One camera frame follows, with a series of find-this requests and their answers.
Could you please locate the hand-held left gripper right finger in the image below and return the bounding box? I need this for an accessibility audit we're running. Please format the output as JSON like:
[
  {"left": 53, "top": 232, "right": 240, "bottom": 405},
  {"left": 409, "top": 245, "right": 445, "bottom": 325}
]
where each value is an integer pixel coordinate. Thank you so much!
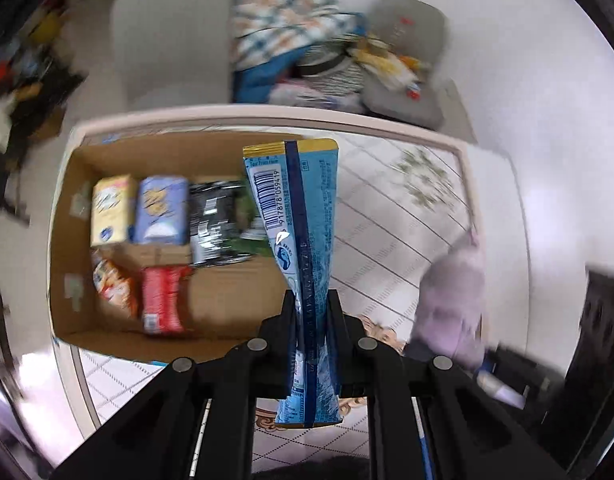
[{"left": 325, "top": 289, "right": 568, "bottom": 480}]

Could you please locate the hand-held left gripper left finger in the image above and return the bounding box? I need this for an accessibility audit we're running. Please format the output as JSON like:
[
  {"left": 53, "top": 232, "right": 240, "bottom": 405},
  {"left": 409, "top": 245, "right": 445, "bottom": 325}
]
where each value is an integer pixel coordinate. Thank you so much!
[{"left": 52, "top": 290, "right": 301, "bottom": 480}]

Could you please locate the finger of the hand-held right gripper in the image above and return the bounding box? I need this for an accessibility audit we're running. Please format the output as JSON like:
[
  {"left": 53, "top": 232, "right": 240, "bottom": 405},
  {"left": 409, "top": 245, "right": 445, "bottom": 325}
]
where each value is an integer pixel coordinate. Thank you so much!
[{"left": 484, "top": 342, "right": 568, "bottom": 413}]

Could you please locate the cardboard box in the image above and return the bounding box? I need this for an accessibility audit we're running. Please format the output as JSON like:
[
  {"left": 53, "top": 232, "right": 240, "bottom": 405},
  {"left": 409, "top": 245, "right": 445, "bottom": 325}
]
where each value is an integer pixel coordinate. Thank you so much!
[{"left": 47, "top": 131, "right": 308, "bottom": 367}]

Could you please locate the purple cloth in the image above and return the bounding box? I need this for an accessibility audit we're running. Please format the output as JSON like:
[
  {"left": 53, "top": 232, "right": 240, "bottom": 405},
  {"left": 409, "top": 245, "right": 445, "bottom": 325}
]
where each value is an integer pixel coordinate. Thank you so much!
[{"left": 410, "top": 232, "right": 488, "bottom": 372}]

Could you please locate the green packet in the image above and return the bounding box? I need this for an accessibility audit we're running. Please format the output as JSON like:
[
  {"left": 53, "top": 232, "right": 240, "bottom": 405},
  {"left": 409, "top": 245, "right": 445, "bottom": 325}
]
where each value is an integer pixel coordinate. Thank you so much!
[{"left": 236, "top": 192, "right": 272, "bottom": 257}]

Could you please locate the long blue tissue pack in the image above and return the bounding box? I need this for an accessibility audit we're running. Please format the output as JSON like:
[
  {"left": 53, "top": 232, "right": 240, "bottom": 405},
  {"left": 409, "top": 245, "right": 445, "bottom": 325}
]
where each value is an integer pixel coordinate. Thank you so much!
[{"left": 242, "top": 138, "right": 344, "bottom": 430}]

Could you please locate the red packet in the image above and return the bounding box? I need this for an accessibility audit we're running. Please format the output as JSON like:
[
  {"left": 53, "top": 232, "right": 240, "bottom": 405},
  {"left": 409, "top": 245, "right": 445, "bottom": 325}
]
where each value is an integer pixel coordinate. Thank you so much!
[{"left": 140, "top": 265, "right": 194, "bottom": 336}]

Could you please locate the black packet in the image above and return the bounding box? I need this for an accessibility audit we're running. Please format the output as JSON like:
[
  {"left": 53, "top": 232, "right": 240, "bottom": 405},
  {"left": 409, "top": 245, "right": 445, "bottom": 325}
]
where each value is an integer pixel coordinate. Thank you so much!
[{"left": 188, "top": 181, "right": 248, "bottom": 267}]

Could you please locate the small blue tissue pack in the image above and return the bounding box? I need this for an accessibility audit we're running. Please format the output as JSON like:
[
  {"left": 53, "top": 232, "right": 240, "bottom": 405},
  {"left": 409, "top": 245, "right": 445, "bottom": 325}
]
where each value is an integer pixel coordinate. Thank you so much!
[{"left": 133, "top": 175, "right": 190, "bottom": 246}]

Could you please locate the orange snack packet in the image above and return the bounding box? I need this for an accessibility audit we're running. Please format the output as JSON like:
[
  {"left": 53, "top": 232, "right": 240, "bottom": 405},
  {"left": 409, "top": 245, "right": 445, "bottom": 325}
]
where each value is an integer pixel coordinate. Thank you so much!
[{"left": 91, "top": 248, "right": 140, "bottom": 319}]

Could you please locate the yellow tissue pack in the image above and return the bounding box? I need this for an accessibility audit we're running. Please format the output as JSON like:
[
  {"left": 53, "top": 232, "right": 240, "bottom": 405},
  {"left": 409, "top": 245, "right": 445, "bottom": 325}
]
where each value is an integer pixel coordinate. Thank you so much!
[{"left": 90, "top": 174, "right": 139, "bottom": 248}]

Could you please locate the pink cloth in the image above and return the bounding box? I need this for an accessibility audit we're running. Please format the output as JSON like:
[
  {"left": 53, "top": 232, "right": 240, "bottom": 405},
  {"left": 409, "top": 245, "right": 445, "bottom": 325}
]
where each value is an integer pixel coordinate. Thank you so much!
[{"left": 271, "top": 82, "right": 364, "bottom": 112}]

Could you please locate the blue cloth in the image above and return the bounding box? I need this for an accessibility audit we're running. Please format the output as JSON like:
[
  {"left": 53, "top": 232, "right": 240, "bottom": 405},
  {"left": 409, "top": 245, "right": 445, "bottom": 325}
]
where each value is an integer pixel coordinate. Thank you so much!
[{"left": 233, "top": 54, "right": 308, "bottom": 104}]

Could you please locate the white board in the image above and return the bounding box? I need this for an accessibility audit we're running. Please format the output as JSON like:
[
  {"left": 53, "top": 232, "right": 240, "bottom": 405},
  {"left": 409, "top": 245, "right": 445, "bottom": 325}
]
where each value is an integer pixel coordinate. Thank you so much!
[{"left": 446, "top": 79, "right": 478, "bottom": 142}]

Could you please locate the striped hat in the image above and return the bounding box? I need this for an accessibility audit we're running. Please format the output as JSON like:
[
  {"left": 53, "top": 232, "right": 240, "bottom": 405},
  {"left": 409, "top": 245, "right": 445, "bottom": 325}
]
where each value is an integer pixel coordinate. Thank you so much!
[{"left": 291, "top": 44, "right": 368, "bottom": 97}]

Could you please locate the yellow tissue box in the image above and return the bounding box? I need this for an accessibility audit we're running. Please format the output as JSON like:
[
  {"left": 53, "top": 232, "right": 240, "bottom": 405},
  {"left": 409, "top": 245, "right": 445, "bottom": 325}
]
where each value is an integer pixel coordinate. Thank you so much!
[{"left": 354, "top": 45, "right": 418, "bottom": 92}]

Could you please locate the low grey chair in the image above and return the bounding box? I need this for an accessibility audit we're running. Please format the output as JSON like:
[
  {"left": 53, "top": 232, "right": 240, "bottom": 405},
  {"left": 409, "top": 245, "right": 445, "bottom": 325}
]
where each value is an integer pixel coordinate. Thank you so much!
[{"left": 359, "top": 0, "right": 450, "bottom": 129}]

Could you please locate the plaid blanket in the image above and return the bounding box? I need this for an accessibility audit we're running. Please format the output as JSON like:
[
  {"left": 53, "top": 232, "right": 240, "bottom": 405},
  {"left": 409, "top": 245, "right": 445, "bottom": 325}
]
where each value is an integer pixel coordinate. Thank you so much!
[{"left": 226, "top": 0, "right": 368, "bottom": 72}]

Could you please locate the tall grey chair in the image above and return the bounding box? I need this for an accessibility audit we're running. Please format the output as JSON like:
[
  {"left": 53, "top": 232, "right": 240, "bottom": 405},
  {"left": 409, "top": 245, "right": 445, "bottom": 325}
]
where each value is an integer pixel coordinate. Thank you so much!
[{"left": 111, "top": 0, "right": 233, "bottom": 111}]

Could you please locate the black stroller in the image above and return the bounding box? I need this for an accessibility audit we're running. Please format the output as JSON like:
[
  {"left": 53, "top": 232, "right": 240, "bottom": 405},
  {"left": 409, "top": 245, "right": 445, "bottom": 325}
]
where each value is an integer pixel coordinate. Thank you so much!
[{"left": 0, "top": 30, "right": 88, "bottom": 211}]

